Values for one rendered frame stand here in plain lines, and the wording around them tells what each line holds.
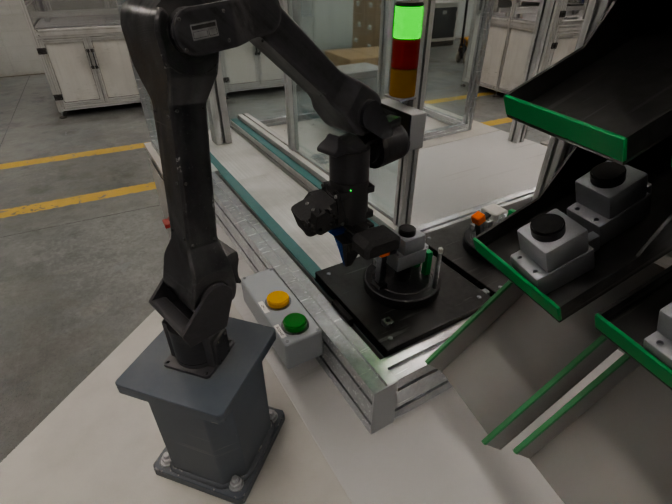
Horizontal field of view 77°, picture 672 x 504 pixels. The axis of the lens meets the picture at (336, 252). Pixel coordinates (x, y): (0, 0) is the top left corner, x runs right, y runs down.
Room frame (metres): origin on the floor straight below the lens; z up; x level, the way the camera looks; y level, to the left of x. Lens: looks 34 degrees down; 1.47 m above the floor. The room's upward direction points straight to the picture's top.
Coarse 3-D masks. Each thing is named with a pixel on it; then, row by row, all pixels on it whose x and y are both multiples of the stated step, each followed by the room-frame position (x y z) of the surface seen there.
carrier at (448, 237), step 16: (496, 208) 0.89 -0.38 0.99; (464, 224) 0.85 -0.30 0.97; (432, 240) 0.78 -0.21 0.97; (448, 240) 0.78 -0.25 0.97; (464, 240) 0.76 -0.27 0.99; (448, 256) 0.72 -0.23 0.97; (464, 256) 0.72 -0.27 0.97; (480, 256) 0.71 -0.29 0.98; (464, 272) 0.67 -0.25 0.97; (480, 272) 0.67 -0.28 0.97; (496, 272) 0.67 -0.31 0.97; (480, 288) 0.63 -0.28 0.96; (496, 288) 0.62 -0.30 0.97
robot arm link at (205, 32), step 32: (224, 0) 0.40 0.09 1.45; (256, 0) 0.44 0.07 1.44; (192, 32) 0.38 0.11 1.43; (224, 32) 0.40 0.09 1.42; (256, 32) 0.44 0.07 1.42; (288, 32) 0.47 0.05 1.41; (288, 64) 0.48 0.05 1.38; (320, 64) 0.50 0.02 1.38; (320, 96) 0.52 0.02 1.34; (352, 96) 0.53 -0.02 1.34; (352, 128) 0.53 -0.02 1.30
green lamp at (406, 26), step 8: (400, 8) 0.83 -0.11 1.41; (408, 8) 0.83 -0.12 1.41; (416, 8) 0.83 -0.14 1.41; (400, 16) 0.83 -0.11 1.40; (408, 16) 0.83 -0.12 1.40; (416, 16) 0.83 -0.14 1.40; (400, 24) 0.83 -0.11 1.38; (408, 24) 0.83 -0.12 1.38; (416, 24) 0.83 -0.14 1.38; (400, 32) 0.83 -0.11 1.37; (408, 32) 0.83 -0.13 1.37; (416, 32) 0.83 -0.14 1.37
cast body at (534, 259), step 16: (528, 224) 0.36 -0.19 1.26; (544, 224) 0.35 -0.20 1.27; (560, 224) 0.34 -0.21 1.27; (576, 224) 0.34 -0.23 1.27; (528, 240) 0.35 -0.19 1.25; (544, 240) 0.33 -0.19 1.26; (560, 240) 0.33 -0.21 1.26; (576, 240) 0.33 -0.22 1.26; (592, 240) 0.36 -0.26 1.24; (512, 256) 0.36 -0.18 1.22; (528, 256) 0.35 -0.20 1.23; (544, 256) 0.32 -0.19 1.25; (560, 256) 0.33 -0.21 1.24; (576, 256) 0.33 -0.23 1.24; (592, 256) 0.34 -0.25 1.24; (528, 272) 0.34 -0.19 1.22; (544, 272) 0.33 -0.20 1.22; (560, 272) 0.33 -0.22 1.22; (576, 272) 0.34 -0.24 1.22; (544, 288) 0.33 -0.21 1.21
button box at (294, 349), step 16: (272, 272) 0.68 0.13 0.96; (256, 288) 0.63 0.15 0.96; (272, 288) 0.63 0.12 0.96; (288, 288) 0.63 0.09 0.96; (256, 304) 0.59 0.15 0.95; (288, 304) 0.58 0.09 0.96; (272, 320) 0.54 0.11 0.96; (288, 336) 0.50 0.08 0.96; (304, 336) 0.50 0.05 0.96; (320, 336) 0.52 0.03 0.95; (288, 352) 0.48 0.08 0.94; (304, 352) 0.50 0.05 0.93; (320, 352) 0.52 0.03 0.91; (288, 368) 0.48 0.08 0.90
